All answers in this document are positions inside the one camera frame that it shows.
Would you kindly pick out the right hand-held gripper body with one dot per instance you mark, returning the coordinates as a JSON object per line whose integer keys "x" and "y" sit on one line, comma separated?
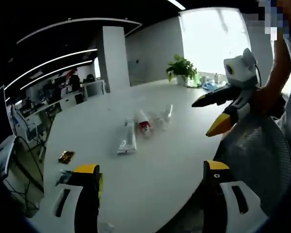
{"x": 240, "y": 72}

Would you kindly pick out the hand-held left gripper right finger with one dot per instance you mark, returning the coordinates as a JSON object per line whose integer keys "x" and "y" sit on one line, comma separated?
{"x": 215, "y": 199}

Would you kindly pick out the grey mesh office chair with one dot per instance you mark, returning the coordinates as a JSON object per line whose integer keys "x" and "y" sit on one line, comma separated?
{"x": 257, "y": 150}

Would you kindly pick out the blue plastic bag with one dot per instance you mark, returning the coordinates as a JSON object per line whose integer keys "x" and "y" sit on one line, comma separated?
{"x": 209, "y": 86}

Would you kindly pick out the gold foil skincare packet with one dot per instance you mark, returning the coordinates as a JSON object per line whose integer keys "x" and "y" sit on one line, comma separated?
{"x": 66, "y": 157}

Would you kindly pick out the white side desk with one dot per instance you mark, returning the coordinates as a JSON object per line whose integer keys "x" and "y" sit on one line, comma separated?
{"x": 94, "y": 85}

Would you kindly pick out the person's right hand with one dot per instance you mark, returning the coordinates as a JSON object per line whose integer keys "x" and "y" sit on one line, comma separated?
{"x": 266, "y": 99}

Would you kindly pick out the white skincare bottle red band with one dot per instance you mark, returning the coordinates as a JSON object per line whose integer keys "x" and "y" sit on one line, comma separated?
{"x": 143, "y": 119}

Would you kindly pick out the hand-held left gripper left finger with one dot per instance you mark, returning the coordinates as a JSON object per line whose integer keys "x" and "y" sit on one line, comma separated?
{"x": 85, "y": 194}

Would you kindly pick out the ceiling light strip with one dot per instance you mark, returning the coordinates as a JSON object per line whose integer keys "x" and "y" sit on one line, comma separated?
{"x": 177, "y": 4}

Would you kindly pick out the white office chair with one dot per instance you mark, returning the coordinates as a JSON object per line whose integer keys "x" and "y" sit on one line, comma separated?
{"x": 21, "y": 121}

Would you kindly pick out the small translucent skincare bottle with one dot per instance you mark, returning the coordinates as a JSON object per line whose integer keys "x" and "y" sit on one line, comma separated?
{"x": 166, "y": 122}

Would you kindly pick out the black computer monitor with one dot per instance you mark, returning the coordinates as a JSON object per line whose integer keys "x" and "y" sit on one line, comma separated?
{"x": 0, "y": 116}

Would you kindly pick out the green potted plant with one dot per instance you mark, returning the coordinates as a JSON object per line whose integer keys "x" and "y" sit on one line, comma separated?
{"x": 182, "y": 66}

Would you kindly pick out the green plastic bag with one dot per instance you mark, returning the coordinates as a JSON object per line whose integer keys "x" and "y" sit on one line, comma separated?
{"x": 194, "y": 78}

